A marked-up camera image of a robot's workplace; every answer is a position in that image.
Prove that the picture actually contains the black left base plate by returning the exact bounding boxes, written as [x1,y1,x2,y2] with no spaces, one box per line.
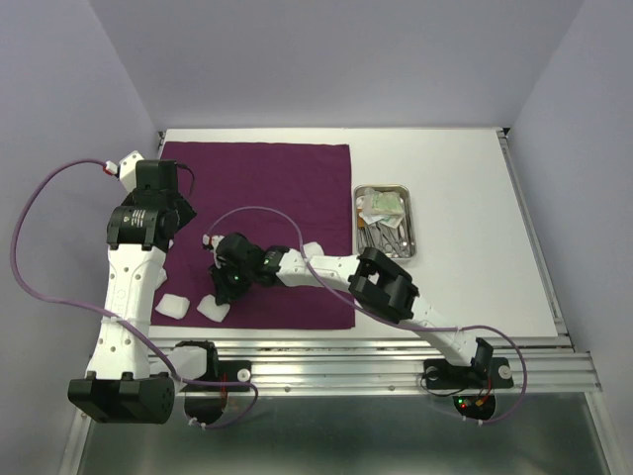
[174,362,259,431]

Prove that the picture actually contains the aluminium rail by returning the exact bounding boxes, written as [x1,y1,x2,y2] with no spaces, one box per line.
[496,129,576,351]
[147,337,602,397]

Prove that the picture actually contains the stainless steel tray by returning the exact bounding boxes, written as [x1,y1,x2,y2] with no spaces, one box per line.
[352,184,416,261]

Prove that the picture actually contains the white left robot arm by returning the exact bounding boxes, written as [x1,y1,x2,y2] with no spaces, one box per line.
[67,152,221,425]

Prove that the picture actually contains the purple cloth mat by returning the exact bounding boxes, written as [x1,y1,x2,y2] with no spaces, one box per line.
[151,142,353,328]

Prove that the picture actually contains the aluminium right side rail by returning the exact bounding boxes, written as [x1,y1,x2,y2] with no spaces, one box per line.
[496,129,576,351]

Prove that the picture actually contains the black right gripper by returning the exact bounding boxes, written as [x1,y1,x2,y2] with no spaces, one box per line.
[208,260,253,308]

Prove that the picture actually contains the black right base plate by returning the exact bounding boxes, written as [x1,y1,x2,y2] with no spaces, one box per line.
[420,356,514,424]

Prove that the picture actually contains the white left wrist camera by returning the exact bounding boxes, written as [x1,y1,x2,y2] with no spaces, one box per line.
[103,150,144,193]

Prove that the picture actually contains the green gauze bag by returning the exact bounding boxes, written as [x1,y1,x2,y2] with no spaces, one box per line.
[366,191,404,216]

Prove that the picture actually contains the steel forceps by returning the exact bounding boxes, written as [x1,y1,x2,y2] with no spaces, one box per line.
[359,226,380,249]
[397,224,410,257]

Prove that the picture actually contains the curved forceps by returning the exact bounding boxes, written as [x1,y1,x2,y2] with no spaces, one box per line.
[376,223,400,257]

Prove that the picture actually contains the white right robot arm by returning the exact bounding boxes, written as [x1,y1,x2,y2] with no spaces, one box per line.
[203,233,494,386]

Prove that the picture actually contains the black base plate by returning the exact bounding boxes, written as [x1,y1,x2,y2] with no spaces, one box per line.
[174,362,259,431]
[420,356,514,424]

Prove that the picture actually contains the white gauze pad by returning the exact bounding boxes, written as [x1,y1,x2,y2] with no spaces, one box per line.
[302,241,324,258]
[155,294,190,321]
[157,268,167,285]
[197,295,230,323]

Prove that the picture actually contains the aluminium front rail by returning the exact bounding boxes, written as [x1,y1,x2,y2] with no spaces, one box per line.
[147,337,602,397]

